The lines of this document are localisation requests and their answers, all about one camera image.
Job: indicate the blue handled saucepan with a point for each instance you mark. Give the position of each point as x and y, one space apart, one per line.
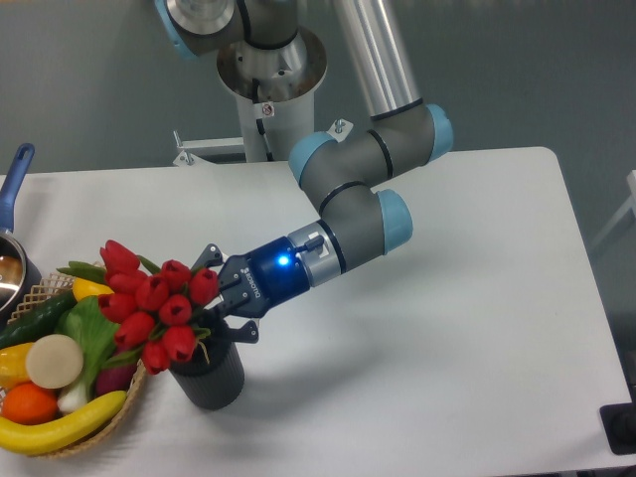
18 273

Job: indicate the white frame at right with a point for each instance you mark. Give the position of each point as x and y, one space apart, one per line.
621 220

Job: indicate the yellow bell pepper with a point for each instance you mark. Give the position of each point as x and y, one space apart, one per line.
13 365

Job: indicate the beige round slice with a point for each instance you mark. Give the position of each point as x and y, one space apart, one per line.
54 361

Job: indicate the green bok choy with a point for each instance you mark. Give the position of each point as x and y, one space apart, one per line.
94 333

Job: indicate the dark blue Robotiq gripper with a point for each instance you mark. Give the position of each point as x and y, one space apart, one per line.
251 284

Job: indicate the yellow squash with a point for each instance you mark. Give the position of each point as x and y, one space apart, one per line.
83 288

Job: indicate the orange fruit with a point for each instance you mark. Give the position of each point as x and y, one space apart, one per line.
29 404

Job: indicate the yellow banana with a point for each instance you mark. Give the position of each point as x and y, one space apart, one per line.
57 434

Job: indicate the red tulip bouquet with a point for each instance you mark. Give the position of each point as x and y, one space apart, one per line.
156 307

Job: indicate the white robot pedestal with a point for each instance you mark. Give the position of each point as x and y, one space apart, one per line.
274 93

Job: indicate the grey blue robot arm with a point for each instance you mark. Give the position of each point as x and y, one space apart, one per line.
343 176

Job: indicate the black device at edge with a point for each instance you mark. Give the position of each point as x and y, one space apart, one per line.
619 426

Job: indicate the green cucumber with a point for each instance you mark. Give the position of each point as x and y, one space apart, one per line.
39 321

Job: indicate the woven wicker basket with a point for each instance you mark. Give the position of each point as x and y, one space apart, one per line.
47 288

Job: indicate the dark grey ribbed vase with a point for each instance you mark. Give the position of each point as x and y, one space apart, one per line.
214 376

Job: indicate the purple sweet potato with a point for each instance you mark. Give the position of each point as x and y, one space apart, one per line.
115 379

